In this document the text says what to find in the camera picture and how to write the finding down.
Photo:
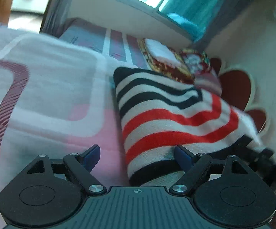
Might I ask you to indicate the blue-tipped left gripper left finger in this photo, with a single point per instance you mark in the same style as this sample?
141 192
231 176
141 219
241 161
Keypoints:
79 169

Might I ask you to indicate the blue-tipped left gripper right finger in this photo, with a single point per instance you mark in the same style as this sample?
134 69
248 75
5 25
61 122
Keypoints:
195 167

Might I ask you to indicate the striped white red black sweater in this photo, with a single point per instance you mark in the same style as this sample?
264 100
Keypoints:
158 113

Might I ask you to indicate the pink white patterned bedsheet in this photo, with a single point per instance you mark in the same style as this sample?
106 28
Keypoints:
57 98

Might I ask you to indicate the red scalloped headboard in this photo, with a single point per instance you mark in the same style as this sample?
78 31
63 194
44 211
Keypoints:
239 90

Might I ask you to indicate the folded colourful blanket stack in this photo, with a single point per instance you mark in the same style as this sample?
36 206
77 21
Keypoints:
188 66

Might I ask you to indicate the purple striped mattress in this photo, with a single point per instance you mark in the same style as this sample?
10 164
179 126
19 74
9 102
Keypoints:
115 44

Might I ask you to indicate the grey curtain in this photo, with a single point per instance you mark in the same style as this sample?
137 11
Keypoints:
52 17

